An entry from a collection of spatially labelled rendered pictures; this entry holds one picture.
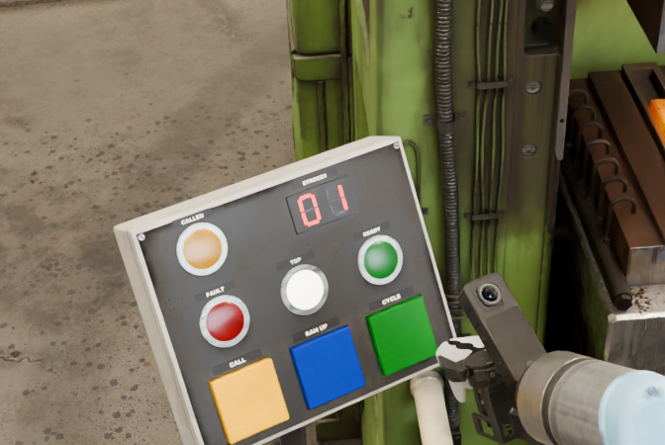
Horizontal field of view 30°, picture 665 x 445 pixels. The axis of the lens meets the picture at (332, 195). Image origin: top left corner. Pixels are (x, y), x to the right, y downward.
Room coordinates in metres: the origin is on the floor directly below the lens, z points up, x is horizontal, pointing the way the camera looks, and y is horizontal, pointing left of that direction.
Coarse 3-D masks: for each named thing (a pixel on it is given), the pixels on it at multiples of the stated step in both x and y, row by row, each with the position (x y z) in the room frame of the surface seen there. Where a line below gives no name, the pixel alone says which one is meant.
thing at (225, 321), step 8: (224, 304) 1.02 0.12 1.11; (232, 304) 1.03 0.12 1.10; (216, 312) 1.02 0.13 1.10; (224, 312) 1.02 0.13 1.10; (232, 312) 1.02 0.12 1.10; (240, 312) 1.02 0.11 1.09; (208, 320) 1.01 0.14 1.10; (216, 320) 1.01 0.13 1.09; (224, 320) 1.01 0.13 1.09; (232, 320) 1.02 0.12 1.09; (240, 320) 1.02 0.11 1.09; (208, 328) 1.00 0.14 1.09; (216, 328) 1.01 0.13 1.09; (224, 328) 1.01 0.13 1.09; (232, 328) 1.01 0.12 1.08; (240, 328) 1.01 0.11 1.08; (216, 336) 1.00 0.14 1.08; (224, 336) 1.00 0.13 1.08; (232, 336) 1.01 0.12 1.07
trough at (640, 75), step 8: (632, 72) 1.64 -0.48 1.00; (640, 72) 1.64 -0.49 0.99; (648, 72) 1.64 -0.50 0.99; (640, 80) 1.63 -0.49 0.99; (648, 80) 1.63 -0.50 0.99; (656, 80) 1.62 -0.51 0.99; (640, 88) 1.61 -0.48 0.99; (648, 88) 1.61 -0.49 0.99; (656, 88) 1.61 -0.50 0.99; (648, 96) 1.59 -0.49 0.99; (656, 96) 1.59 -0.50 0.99; (664, 96) 1.57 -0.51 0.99
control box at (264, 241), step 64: (256, 192) 1.11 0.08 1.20; (320, 192) 1.13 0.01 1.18; (384, 192) 1.15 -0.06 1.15; (128, 256) 1.06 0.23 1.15; (256, 256) 1.07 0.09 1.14; (320, 256) 1.09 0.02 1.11; (192, 320) 1.01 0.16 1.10; (256, 320) 1.03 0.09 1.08; (320, 320) 1.05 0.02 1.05; (448, 320) 1.09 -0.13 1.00; (192, 384) 0.97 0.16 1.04; (384, 384) 1.03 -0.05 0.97
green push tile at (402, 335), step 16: (400, 304) 1.08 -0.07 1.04; (416, 304) 1.09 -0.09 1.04; (368, 320) 1.06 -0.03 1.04; (384, 320) 1.06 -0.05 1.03; (400, 320) 1.07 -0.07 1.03; (416, 320) 1.07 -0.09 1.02; (384, 336) 1.05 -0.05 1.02; (400, 336) 1.06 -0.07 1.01; (416, 336) 1.06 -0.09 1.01; (432, 336) 1.07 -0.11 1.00; (384, 352) 1.04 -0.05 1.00; (400, 352) 1.05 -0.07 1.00; (416, 352) 1.05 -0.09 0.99; (432, 352) 1.06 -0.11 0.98; (384, 368) 1.03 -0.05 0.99; (400, 368) 1.04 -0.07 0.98
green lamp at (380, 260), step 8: (368, 248) 1.11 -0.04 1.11; (376, 248) 1.11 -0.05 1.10; (384, 248) 1.11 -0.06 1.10; (392, 248) 1.12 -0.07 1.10; (368, 256) 1.10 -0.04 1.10; (376, 256) 1.11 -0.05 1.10; (384, 256) 1.11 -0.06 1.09; (392, 256) 1.11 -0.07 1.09; (368, 264) 1.10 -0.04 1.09; (376, 264) 1.10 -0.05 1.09; (384, 264) 1.10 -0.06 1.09; (392, 264) 1.11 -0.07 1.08; (368, 272) 1.09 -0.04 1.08; (376, 272) 1.10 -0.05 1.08; (384, 272) 1.10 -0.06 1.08; (392, 272) 1.10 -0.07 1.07
